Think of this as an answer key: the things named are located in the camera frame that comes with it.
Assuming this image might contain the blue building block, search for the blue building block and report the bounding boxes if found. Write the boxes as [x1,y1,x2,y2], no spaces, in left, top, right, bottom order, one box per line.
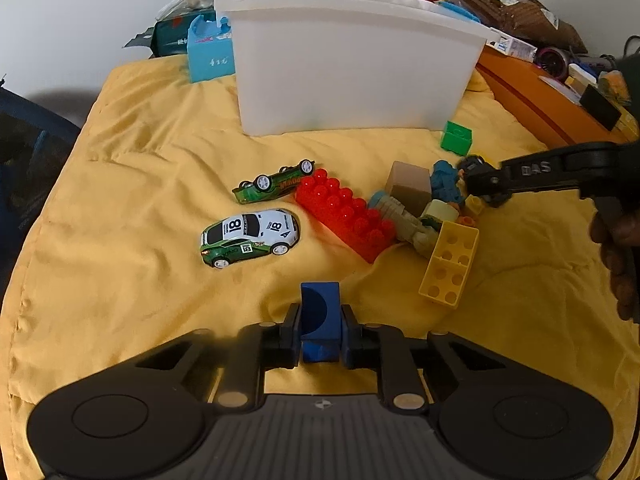
[298,282,342,364]

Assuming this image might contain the yellow building block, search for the yellow building block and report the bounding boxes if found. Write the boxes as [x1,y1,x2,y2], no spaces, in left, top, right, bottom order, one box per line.
[419,221,480,309]

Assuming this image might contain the red building block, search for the red building block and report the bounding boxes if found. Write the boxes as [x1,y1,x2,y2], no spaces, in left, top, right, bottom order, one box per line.
[295,169,397,263]

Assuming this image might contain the olive grey toy figure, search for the olive grey toy figure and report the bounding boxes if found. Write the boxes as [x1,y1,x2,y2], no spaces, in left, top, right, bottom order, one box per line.
[369,191,438,259]

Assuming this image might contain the orange small block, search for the orange small block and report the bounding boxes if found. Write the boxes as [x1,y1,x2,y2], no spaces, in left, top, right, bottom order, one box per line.
[456,216,476,228]

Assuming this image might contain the teal toy figure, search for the teal toy figure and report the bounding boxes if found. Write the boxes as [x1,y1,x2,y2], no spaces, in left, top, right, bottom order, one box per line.
[431,160,464,205]

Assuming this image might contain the right hand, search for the right hand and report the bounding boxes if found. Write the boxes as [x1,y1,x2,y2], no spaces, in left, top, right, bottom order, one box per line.
[590,211,639,321]

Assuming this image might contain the orange cardboard box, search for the orange cardboard box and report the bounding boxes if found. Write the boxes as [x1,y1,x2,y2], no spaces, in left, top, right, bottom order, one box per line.
[476,47,627,148]

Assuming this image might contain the white green toy car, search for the white green toy car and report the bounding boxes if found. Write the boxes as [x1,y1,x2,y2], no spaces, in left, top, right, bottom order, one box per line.
[200,208,300,269]

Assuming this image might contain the green small block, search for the green small block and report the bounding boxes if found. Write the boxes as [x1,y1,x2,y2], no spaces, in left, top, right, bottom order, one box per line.
[440,122,473,156]

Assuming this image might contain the pale green cube block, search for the pale green cube block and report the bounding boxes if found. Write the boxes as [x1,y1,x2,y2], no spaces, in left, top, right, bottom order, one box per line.
[420,200,460,229]

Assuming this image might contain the green toy car overturned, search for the green toy car overturned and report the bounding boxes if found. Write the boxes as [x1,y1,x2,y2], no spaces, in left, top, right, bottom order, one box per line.
[232,159,314,205]

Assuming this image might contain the brown woven bag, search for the brown woven bag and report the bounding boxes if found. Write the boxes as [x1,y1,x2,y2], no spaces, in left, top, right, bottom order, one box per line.
[454,0,588,54]

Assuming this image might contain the brown cube block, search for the brown cube block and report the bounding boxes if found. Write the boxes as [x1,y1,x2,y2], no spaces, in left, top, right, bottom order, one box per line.
[385,160,432,217]

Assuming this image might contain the small white carton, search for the small white carton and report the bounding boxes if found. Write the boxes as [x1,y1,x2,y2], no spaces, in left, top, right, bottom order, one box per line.
[487,28,537,63]

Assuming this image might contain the yellow cloth mat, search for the yellow cloth mat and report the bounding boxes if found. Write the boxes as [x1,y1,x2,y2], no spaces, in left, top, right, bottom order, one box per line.
[1,56,639,479]

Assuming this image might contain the white plastic storage bin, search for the white plastic storage bin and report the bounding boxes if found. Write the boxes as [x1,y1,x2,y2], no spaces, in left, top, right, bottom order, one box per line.
[214,0,497,136]

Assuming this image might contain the light blue paper box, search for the light blue paper box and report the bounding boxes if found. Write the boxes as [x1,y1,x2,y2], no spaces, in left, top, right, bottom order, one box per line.
[186,14,235,82]

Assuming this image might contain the dark blue bag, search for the dark blue bag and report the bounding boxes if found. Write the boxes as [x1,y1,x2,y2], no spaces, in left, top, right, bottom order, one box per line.
[0,74,82,241]

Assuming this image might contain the dark teal box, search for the dark teal box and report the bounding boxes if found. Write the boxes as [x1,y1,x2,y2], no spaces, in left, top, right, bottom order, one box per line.
[125,8,216,58]

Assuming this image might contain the black cables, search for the black cables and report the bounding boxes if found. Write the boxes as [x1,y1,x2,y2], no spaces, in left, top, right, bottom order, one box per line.
[596,34,640,72]

